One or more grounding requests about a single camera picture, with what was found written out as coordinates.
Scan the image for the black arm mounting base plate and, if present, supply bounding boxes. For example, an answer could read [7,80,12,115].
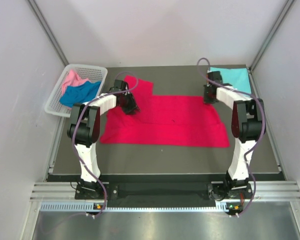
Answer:
[74,181,253,203]

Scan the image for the right aluminium frame post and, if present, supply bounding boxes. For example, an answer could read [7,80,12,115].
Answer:
[247,0,296,72]

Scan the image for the pink t shirt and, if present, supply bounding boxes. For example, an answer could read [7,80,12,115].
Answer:
[61,69,90,95]

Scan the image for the white perforated plastic basket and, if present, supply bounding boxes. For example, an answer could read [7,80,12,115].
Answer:
[44,64,108,118]

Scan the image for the aluminium frame post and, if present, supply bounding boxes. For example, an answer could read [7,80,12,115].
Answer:
[26,0,69,66]
[247,0,296,72]

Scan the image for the folded light blue t shirt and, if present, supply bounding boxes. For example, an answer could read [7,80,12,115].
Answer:
[209,67,252,94]

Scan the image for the left aluminium frame post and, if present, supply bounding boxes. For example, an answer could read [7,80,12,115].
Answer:
[26,0,69,66]

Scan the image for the red t shirt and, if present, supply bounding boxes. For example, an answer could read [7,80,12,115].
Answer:
[99,75,230,148]

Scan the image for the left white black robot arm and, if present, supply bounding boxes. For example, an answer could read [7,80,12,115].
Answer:
[67,79,139,199]

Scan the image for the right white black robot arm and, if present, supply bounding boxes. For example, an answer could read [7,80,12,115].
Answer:
[203,70,266,201]

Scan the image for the white slotted cable duct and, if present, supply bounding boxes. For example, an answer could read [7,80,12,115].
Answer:
[40,201,239,213]

